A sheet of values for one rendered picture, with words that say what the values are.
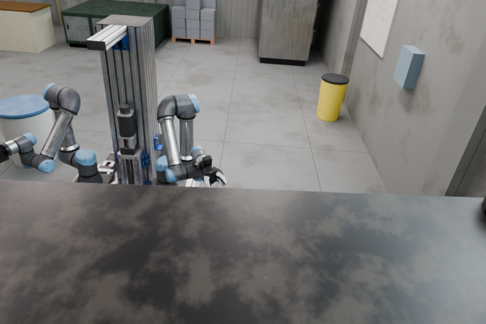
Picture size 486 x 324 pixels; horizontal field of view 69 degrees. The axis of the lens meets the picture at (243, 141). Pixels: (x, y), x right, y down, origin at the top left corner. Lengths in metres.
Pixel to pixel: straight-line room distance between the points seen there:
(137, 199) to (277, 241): 0.31
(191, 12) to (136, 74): 7.02
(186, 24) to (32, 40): 3.34
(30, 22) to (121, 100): 6.55
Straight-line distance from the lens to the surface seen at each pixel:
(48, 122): 4.57
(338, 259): 0.71
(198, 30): 9.20
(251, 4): 9.86
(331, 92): 5.59
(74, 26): 8.90
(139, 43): 2.12
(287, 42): 7.98
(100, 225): 0.76
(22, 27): 8.85
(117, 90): 2.26
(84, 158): 2.37
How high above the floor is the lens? 2.51
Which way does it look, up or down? 31 degrees down
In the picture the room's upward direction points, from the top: 4 degrees clockwise
